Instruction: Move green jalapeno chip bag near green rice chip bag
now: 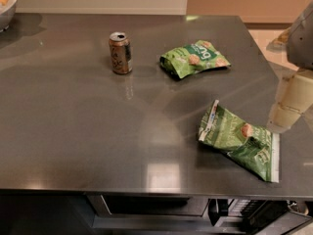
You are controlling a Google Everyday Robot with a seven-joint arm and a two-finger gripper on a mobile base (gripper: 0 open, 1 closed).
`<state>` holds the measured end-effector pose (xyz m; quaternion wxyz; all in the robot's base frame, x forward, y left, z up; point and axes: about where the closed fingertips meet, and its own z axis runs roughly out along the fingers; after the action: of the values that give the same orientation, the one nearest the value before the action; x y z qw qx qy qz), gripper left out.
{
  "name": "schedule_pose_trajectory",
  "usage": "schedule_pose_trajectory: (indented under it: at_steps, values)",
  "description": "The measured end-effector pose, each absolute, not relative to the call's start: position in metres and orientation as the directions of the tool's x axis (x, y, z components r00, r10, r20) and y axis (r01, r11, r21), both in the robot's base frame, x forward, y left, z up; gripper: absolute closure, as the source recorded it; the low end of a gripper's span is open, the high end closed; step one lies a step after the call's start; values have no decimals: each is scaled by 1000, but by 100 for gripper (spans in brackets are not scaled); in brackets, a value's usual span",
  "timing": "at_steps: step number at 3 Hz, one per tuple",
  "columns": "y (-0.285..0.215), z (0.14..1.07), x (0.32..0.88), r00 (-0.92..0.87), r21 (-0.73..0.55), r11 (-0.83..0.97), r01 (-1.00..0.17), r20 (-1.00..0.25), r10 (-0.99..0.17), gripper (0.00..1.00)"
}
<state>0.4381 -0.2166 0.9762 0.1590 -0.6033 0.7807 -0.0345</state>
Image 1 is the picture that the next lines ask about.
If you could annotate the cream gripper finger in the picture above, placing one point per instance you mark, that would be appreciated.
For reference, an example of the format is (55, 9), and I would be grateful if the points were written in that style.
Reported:
(293, 98)

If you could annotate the green jalapeno chip bag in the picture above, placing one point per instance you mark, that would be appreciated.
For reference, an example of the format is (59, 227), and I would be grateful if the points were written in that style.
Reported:
(253, 147)

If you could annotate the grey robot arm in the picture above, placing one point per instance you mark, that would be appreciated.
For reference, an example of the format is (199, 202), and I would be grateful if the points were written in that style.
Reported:
(300, 42)

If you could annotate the green rice chip bag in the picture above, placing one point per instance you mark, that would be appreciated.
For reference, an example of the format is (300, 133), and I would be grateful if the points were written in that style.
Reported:
(193, 58)

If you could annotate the brown soda can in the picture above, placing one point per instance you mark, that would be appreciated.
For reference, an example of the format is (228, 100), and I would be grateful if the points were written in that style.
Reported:
(120, 53)

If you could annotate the microwave oven under counter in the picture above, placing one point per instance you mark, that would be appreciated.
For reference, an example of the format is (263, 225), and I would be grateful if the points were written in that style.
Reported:
(199, 214)

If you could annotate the metal fruit bowl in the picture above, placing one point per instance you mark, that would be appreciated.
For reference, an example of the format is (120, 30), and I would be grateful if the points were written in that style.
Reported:
(6, 14)

